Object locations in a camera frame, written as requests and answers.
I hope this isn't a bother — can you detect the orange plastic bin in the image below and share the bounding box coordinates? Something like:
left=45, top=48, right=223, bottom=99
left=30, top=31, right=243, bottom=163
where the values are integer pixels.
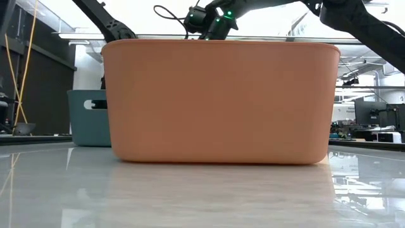
left=101, top=39, right=342, bottom=166

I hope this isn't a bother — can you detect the clear plastic table cover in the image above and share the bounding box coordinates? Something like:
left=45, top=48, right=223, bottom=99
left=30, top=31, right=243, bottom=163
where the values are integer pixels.
left=0, top=142, right=405, bottom=228

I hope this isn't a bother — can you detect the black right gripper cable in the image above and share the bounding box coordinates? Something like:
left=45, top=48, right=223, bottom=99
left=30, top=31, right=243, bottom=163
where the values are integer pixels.
left=153, top=4, right=190, bottom=39

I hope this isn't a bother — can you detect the dark round stand base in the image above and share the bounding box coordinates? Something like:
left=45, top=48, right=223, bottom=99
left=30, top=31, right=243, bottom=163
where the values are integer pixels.
left=12, top=122, right=37, bottom=136

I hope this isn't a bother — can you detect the white background device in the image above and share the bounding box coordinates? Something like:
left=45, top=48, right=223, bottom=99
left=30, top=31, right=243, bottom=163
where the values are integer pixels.
left=376, top=131, right=402, bottom=144

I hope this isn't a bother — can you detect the black background equipment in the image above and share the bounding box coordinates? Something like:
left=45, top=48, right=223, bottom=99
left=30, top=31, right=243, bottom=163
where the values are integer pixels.
left=0, top=91, right=15, bottom=136

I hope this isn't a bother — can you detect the teal plastic bin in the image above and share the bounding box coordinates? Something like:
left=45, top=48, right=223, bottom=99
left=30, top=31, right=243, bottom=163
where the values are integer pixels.
left=66, top=89, right=112, bottom=148

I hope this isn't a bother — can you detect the black background monitor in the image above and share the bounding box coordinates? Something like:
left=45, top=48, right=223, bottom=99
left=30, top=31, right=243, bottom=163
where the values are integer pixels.
left=354, top=100, right=389, bottom=127
left=385, top=103, right=405, bottom=131

